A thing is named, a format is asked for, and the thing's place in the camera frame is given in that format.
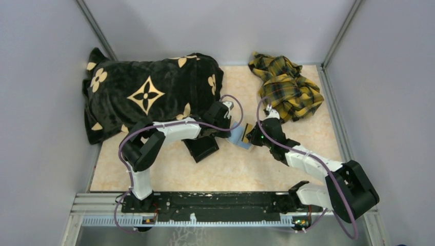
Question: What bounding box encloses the yellow plaid cloth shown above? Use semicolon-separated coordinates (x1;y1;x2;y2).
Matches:
248;52;324;123

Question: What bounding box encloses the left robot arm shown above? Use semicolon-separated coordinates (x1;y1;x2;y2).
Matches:
118;101;233;213

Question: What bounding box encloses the black rectangular box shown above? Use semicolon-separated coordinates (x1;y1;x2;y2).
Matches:
182;136;219;163

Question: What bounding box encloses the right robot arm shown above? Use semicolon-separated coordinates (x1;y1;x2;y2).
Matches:
244;118;380;223

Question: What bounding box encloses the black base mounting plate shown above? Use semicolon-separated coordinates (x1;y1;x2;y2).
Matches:
121;192;322;222

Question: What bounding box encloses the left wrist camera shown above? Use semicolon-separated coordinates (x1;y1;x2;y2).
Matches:
222;101;234;111

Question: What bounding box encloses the aluminium front rail frame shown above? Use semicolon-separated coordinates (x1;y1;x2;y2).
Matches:
69;192;379;218

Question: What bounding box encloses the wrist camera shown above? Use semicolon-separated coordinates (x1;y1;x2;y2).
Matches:
222;101;234;111
265;108;280;120

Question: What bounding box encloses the white cable duct strip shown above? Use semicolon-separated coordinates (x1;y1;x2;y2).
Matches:
82;215;294;228

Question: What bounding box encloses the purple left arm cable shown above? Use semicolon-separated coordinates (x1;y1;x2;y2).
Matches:
113;94;245;234

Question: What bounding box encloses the black floral plush blanket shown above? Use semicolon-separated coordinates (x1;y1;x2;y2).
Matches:
82;48;224;145

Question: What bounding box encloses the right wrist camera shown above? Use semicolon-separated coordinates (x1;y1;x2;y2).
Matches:
265;108;280;120

